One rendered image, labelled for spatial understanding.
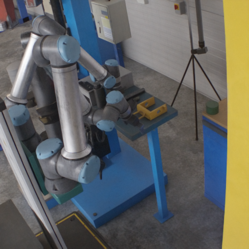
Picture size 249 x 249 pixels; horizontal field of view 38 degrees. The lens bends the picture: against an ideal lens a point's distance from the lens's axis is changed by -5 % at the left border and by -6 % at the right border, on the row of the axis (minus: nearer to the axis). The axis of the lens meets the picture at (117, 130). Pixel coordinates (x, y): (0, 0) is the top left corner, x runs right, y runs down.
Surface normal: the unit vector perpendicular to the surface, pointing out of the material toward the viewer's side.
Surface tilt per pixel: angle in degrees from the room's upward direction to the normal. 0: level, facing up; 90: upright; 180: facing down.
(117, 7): 90
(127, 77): 90
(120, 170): 0
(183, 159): 0
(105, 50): 90
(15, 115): 5
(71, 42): 83
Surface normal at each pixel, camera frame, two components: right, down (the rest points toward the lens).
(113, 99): -0.33, -0.55
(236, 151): -0.81, 0.45
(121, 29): 0.55, 0.42
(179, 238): -0.17, -0.79
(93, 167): 0.85, 0.27
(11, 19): 0.92, 0.08
